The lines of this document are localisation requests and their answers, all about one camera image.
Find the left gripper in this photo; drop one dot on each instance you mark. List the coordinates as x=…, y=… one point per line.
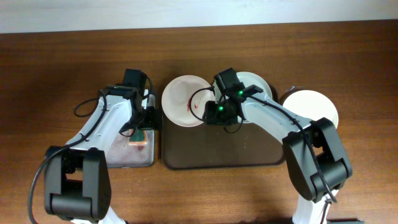
x=150, y=122

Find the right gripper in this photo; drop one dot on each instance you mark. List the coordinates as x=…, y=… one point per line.
x=212, y=116

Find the green orange sponge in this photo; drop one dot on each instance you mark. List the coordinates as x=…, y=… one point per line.
x=138, y=138

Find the pink white plate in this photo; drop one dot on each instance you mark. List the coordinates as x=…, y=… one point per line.
x=176, y=102

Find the white front plate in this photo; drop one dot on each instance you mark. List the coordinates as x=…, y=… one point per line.
x=310, y=104

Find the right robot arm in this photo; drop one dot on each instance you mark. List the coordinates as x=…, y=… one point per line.
x=317, y=162

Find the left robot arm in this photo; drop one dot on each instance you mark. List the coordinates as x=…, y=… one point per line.
x=76, y=181

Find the small soapy water tray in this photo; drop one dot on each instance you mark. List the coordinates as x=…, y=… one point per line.
x=140, y=152

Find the large brown serving tray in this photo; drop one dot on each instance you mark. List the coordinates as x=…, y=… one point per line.
x=209, y=146

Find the pale green plate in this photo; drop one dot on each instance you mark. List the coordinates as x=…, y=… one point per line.
x=249, y=78

